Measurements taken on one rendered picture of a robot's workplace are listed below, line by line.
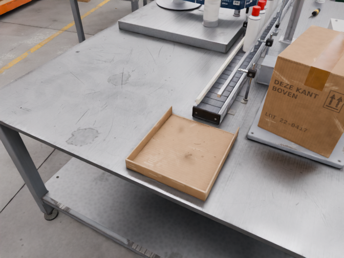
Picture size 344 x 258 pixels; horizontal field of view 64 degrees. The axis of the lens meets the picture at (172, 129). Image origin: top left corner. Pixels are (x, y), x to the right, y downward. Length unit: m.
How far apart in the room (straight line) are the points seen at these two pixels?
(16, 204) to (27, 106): 0.92
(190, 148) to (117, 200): 0.73
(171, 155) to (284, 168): 0.35
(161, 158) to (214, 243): 0.66
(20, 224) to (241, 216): 1.41
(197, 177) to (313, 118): 0.39
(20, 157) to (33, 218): 0.55
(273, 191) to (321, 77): 0.34
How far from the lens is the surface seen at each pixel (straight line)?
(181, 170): 0.84
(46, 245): 1.77
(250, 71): 1.07
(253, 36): 1.37
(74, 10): 2.97
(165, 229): 1.43
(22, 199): 2.00
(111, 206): 1.52
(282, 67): 0.87
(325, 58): 0.90
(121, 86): 1.21
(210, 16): 1.63
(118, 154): 0.90
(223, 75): 1.20
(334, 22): 1.73
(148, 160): 0.87
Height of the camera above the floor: 1.48
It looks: 42 degrees down
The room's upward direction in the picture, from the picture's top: 1 degrees clockwise
